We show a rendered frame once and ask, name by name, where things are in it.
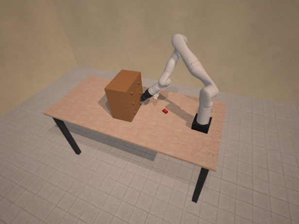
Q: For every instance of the brown wooden chest of drawers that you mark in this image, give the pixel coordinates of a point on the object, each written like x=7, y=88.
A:
x=116, y=94

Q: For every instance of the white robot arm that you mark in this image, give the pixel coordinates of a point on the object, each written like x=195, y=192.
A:
x=194, y=66

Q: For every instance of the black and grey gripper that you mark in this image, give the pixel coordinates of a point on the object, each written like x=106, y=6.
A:
x=149, y=93

